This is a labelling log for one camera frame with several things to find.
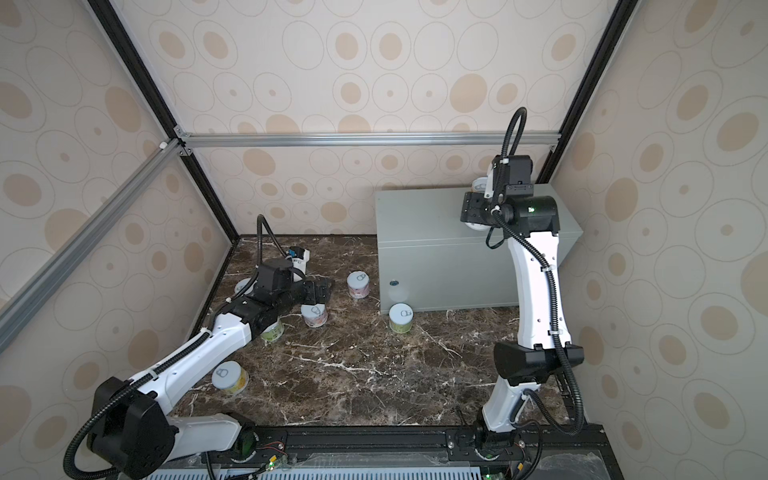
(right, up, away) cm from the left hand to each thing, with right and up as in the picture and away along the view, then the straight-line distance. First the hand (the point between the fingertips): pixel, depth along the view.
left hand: (328, 277), depth 81 cm
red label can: (-7, -12, +11) cm, 18 cm away
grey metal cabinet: (+28, +5, -1) cm, 28 cm away
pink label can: (+6, -3, +19) cm, 20 cm away
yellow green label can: (-25, -26, -3) cm, 36 cm away
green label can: (+20, -13, +11) cm, 26 cm away
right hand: (+38, +18, -9) cm, 43 cm away
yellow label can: (-33, -3, +18) cm, 38 cm away
